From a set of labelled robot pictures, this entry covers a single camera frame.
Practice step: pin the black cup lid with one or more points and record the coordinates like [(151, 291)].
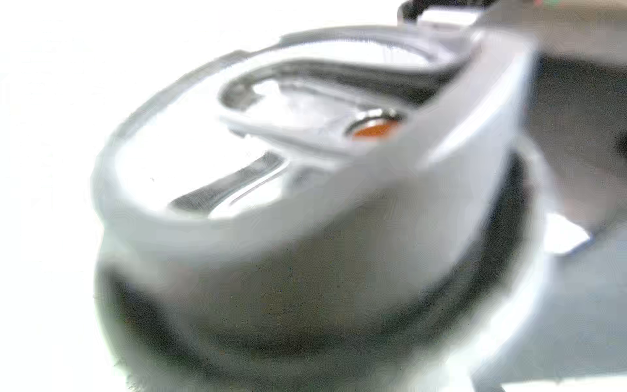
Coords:
[(347, 209)]

